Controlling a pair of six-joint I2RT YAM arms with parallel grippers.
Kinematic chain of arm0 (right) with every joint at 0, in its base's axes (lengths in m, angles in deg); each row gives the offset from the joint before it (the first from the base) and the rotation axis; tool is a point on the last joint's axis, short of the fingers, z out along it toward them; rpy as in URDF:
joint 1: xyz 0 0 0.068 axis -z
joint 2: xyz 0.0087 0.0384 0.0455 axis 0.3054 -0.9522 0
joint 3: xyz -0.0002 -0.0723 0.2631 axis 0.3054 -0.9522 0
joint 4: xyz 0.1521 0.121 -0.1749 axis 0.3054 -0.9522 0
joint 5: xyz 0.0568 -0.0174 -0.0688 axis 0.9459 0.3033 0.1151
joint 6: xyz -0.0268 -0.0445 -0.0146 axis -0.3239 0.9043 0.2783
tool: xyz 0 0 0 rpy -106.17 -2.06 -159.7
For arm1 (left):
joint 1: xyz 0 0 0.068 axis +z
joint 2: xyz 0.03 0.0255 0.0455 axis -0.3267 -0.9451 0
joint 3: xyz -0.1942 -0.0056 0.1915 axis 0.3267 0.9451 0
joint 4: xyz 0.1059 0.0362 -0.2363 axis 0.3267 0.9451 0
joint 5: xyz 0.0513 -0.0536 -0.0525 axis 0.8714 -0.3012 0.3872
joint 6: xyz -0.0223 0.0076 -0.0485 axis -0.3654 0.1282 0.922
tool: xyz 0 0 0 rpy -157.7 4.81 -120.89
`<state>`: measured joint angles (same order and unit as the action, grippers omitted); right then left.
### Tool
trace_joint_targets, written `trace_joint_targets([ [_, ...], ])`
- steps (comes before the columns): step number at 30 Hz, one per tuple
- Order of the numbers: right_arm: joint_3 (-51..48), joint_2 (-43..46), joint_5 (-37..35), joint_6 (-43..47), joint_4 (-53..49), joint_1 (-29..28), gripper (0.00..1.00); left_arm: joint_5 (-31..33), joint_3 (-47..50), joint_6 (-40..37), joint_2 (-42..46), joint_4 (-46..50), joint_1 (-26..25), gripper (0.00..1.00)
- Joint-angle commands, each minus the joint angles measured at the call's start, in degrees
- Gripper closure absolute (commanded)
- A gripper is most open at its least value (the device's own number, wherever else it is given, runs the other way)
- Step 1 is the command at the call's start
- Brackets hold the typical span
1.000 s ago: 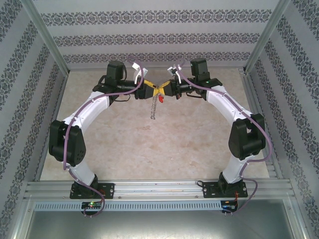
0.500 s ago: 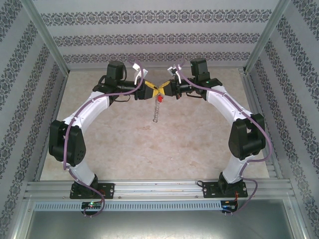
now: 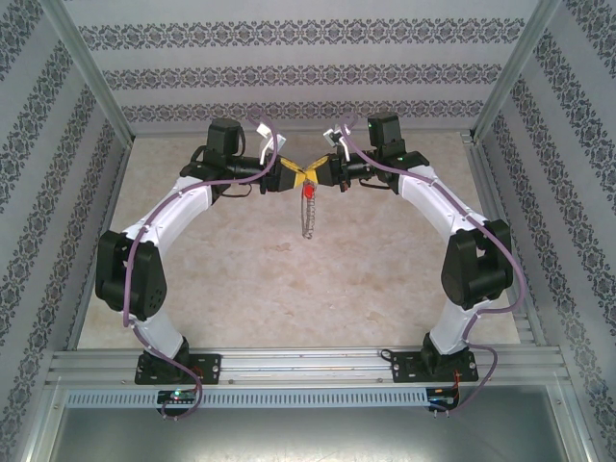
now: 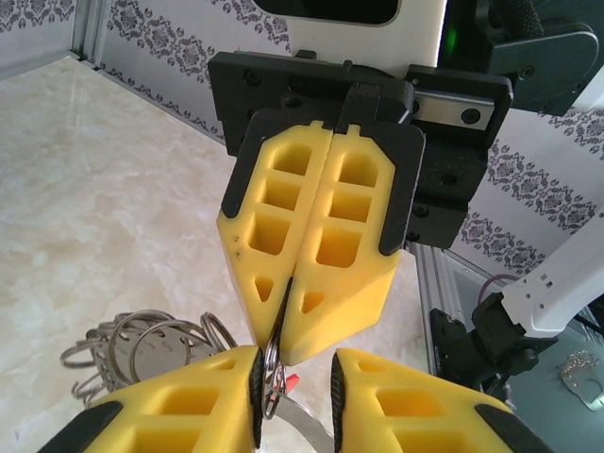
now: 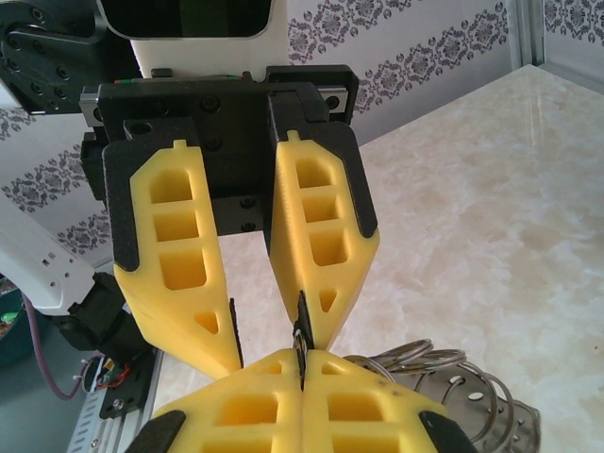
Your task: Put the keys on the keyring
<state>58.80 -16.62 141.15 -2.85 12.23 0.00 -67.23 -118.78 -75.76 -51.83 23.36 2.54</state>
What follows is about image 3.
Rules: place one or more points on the large metal keyring band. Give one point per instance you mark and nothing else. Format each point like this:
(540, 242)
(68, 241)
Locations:
(308, 226)

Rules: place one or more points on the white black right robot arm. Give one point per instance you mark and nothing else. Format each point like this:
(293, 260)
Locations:
(433, 202)

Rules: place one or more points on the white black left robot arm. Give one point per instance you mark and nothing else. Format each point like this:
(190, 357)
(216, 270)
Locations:
(168, 216)

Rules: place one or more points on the left circuit board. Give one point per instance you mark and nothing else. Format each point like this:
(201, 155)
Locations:
(178, 395)

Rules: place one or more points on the circuit board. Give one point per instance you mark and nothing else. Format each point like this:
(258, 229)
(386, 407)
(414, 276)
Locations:
(178, 395)
(440, 399)

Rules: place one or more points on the grey metal sheet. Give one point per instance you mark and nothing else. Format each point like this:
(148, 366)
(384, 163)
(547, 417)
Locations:
(308, 433)

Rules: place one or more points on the right circuit board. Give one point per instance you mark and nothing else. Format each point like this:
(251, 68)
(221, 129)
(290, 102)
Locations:
(440, 399)

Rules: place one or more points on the aluminium side rail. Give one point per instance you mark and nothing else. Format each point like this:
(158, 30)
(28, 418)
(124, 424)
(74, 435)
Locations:
(486, 183)
(108, 216)

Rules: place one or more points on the aluminium frame post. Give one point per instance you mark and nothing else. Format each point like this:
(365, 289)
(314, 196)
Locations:
(91, 72)
(512, 72)

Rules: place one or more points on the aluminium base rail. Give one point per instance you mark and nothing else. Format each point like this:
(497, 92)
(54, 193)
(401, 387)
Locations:
(308, 368)

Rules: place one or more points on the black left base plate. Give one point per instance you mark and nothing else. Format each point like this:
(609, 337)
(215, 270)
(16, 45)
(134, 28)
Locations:
(207, 368)

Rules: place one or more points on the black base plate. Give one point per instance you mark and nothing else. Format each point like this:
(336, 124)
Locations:
(404, 370)
(207, 368)

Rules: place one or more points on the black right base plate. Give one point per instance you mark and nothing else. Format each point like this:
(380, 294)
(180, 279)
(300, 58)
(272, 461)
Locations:
(404, 370)

